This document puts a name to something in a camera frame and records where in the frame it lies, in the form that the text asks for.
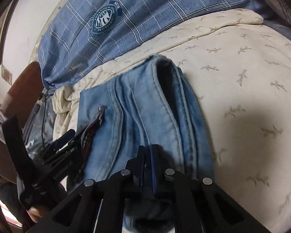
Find brown headboard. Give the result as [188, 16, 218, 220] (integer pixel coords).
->
[0, 61, 43, 133]

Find large framed picture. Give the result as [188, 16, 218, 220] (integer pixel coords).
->
[0, 0, 18, 65]

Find blue denim pants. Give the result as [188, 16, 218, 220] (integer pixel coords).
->
[77, 55, 215, 233]

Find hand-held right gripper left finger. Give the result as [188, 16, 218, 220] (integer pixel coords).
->
[41, 146, 150, 233]

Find dark cloth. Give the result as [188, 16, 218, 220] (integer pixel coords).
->
[0, 181, 29, 226]

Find cream leaf-print blanket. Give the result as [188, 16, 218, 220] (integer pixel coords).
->
[53, 8, 291, 233]

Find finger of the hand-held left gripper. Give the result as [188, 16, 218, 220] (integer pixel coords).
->
[40, 129, 76, 157]
[59, 126, 97, 167]

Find blue bed sheet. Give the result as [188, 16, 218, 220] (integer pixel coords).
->
[263, 17, 291, 48]

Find small wall picture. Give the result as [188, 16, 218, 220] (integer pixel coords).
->
[1, 64, 13, 83]

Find blue plaid quilt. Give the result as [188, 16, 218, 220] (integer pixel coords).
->
[37, 0, 267, 91]

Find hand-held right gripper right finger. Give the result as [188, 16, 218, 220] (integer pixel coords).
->
[150, 144, 270, 233]

